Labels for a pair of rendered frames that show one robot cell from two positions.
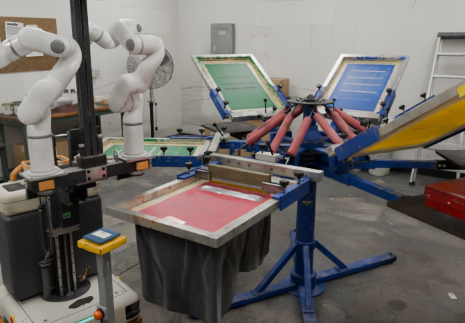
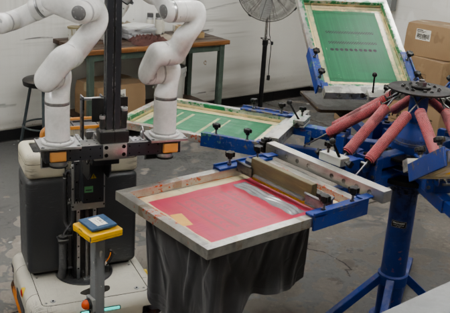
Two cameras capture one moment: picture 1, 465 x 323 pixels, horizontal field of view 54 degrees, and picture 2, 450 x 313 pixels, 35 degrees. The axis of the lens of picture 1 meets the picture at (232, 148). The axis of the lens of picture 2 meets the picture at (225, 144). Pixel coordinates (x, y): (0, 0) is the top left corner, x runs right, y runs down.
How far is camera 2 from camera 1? 0.82 m
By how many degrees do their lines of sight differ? 17
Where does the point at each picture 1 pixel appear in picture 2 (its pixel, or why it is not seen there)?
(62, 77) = (84, 43)
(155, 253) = (161, 252)
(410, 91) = not seen: outside the picture
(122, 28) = not seen: outside the picture
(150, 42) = (187, 9)
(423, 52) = not seen: outside the picture
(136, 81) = (169, 51)
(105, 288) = (96, 279)
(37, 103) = (53, 70)
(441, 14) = not seen: outside the picture
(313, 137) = (415, 139)
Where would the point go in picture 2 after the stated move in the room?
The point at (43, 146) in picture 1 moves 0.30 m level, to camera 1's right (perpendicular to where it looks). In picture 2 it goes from (59, 114) to (131, 127)
